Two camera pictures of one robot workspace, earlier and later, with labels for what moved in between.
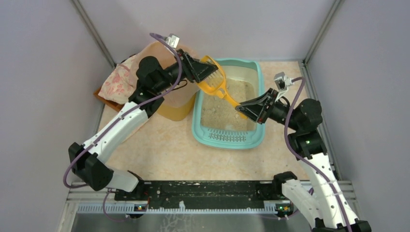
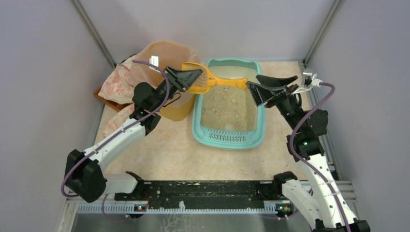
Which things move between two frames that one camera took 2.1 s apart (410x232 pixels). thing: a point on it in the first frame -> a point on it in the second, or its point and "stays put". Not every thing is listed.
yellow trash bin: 177,105 stays put
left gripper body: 187,64 -> 174,82
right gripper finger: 258,100 -> 275,81
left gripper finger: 200,70 -> 183,79
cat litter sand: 219,114 stays put
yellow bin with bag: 165,53 stays put
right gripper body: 270,105 -> 277,97
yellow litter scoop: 214,82 -> 205,81
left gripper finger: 198,77 -> 189,85
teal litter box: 218,123 stays put
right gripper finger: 254,111 -> 261,95
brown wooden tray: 109,103 stays put
